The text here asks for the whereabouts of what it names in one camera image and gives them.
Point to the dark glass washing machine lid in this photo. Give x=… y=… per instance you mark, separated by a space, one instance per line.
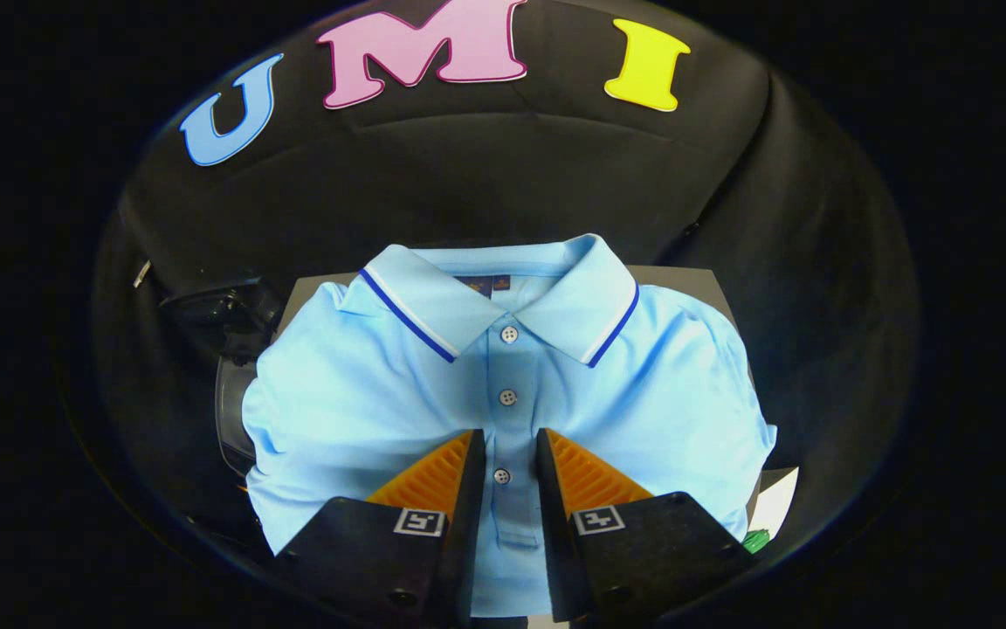
x=223 y=314

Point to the dark grey washing machine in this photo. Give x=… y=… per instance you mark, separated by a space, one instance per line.
x=237 y=411

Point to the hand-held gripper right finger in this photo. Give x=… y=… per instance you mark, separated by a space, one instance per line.
x=555 y=524

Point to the light blue polo shirt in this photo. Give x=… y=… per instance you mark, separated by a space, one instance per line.
x=381 y=393

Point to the small silver clip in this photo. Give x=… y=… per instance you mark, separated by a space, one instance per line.
x=142 y=273

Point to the small green object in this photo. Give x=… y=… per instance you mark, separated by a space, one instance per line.
x=756 y=542

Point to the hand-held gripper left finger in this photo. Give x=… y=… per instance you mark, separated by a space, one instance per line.
x=466 y=524

